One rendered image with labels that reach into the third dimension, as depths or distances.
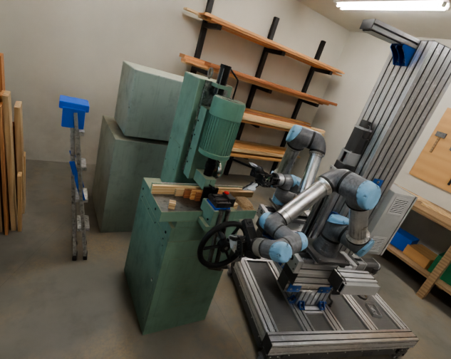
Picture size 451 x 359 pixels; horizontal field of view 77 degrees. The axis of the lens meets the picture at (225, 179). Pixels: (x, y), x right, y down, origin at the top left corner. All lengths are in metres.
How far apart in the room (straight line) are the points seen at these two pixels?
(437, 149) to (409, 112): 2.54
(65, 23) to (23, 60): 0.56
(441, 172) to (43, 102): 4.69
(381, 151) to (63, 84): 3.14
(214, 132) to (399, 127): 1.04
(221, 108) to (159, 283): 1.02
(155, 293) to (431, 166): 3.65
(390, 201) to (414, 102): 0.59
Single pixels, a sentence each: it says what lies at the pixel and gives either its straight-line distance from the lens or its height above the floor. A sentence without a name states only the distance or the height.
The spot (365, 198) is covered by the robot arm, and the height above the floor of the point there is 1.30.
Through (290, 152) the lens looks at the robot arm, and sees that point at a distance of 1.86.
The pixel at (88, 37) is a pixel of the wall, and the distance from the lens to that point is 3.62.
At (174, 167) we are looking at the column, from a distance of 1.74.
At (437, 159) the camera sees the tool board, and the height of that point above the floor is 1.34.
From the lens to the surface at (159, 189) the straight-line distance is 1.54.
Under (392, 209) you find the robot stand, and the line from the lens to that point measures 2.08.
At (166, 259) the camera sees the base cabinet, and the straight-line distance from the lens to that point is 1.62.
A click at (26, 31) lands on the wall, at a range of 3.61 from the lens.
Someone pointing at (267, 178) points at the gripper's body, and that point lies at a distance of 1.54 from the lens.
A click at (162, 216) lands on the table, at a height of 0.88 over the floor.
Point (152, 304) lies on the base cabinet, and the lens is 1.84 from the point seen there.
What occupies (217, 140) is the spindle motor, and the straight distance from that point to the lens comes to 1.45.
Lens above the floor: 1.62
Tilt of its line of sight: 21 degrees down
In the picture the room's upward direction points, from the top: 18 degrees clockwise
